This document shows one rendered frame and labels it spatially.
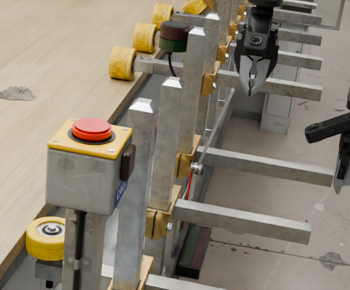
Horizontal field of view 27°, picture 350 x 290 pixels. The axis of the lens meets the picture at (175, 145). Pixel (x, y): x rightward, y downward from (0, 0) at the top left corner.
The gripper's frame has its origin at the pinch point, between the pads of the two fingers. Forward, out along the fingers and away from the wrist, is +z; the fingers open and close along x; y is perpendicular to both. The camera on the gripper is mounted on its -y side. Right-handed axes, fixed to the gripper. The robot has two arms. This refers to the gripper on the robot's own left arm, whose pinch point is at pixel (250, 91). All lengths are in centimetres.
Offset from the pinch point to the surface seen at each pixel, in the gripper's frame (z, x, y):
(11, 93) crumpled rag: 10, 53, 0
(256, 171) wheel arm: 16.8, -4.3, -2.9
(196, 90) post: -0.9, 10.5, -7.2
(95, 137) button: -22, 11, -83
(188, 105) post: 2.6, 11.8, -7.2
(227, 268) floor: 101, 1, 84
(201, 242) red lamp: 30.3, 4.4, -14.0
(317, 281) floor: 101, -33, 88
